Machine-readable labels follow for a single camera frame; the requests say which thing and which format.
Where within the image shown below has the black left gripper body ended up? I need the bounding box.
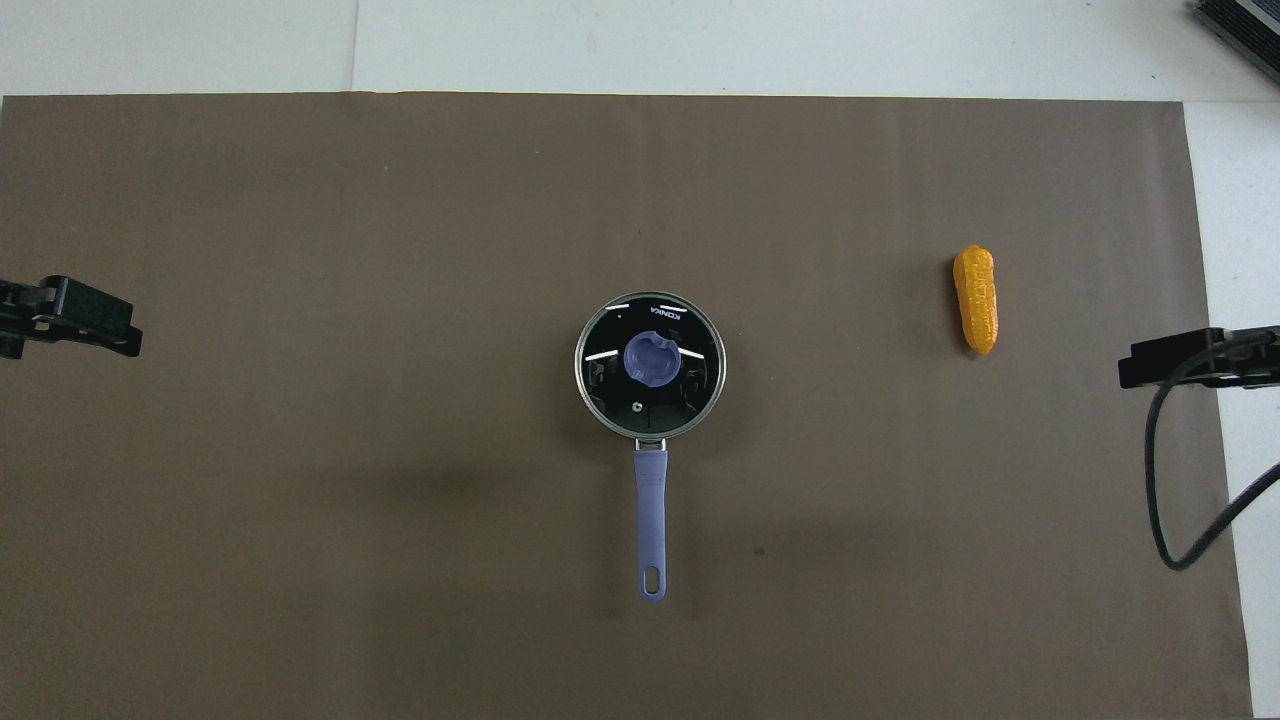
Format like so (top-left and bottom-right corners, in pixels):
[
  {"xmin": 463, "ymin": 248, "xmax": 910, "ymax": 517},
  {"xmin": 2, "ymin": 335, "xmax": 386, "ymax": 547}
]
[{"xmin": 0, "ymin": 278, "xmax": 47, "ymax": 361}]

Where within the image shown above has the dark pot with purple handle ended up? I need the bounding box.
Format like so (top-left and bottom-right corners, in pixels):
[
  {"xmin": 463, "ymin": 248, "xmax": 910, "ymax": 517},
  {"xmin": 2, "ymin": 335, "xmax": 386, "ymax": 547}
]
[{"xmin": 574, "ymin": 292, "xmax": 728, "ymax": 603}]

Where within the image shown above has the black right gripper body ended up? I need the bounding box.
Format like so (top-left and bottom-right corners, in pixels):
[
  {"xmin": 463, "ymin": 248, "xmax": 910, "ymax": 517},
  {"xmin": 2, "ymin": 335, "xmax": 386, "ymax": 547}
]
[{"xmin": 1213, "ymin": 324, "xmax": 1280, "ymax": 390}]

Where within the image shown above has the glass lid with blue knob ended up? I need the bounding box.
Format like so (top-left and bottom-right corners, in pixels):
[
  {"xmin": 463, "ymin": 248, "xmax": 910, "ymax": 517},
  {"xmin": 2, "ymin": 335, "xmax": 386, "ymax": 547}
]
[{"xmin": 575, "ymin": 292, "xmax": 727, "ymax": 441}]

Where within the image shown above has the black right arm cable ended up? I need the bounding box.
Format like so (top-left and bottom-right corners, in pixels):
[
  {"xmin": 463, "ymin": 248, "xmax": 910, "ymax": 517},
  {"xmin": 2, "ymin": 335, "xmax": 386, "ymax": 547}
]
[{"xmin": 1144, "ymin": 335, "xmax": 1280, "ymax": 572}]

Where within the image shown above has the grey ribbed metal box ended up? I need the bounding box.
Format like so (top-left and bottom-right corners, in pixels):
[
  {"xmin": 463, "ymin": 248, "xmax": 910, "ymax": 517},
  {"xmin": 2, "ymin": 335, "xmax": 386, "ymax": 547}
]
[{"xmin": 1190, "ymin": 0, "xmax": 1280, "ymax": 87}]

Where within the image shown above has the yellow toy corn cob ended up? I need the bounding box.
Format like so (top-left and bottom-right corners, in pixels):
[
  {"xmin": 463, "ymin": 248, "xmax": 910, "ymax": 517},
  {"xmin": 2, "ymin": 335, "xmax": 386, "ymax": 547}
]
[{"xmin": 952, "ymin": 245, "xmax": 1000, "ymax": 357}]

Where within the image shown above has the brown table mat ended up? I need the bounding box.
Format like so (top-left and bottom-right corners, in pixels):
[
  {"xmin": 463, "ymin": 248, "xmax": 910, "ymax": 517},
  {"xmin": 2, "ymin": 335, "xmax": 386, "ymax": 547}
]
[{"xmin": 0, "ymin": 93, "xmax": 1253, "ymax": 720}]

